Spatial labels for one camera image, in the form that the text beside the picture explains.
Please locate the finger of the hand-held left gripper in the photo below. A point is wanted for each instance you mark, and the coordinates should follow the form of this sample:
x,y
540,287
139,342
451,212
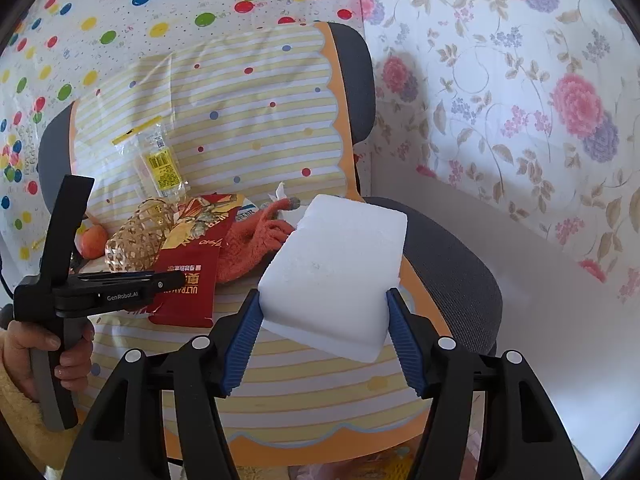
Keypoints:
x,y
130,280

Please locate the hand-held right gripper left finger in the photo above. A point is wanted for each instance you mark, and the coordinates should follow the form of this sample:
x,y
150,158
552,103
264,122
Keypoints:
x,y
245,345

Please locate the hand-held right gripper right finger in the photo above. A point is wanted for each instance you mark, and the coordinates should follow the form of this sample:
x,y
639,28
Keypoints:
x,y
402,345

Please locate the red snack packet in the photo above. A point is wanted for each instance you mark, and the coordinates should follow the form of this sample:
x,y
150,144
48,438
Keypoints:
x,y
190,280

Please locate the white foam block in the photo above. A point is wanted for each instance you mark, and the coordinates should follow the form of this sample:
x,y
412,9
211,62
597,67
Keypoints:
x,y
335,270

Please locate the clear yellow plastic packet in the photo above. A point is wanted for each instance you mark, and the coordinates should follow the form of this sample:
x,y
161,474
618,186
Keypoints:
x,y
162,170

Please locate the person's left forearm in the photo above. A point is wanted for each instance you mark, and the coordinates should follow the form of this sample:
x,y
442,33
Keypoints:
x,y
20,420

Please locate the person's left hand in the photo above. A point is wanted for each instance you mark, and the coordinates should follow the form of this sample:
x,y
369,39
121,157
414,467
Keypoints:
x,y
20,340

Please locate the red apple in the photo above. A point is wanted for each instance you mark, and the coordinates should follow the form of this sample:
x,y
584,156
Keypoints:
x,y
92,242

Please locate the woven bamboo basket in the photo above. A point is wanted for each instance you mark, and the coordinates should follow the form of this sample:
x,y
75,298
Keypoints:
x,y
135,240

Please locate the grey fabric chair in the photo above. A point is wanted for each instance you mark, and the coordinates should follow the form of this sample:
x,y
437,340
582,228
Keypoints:
x,y
450,280

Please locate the orange knit glove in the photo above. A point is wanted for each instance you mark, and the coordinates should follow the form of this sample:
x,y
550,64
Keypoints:
x,y
250,245

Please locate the white crumpled tissue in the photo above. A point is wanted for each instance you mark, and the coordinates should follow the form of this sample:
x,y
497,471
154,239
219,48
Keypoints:
x,y
280,195

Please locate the yellow striped dotted cloth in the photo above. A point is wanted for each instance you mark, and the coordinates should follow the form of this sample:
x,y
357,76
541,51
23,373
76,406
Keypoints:
x,y
260,125

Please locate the balloon print backdrop sheet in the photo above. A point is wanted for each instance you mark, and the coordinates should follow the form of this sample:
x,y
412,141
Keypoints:
x,y
150,10

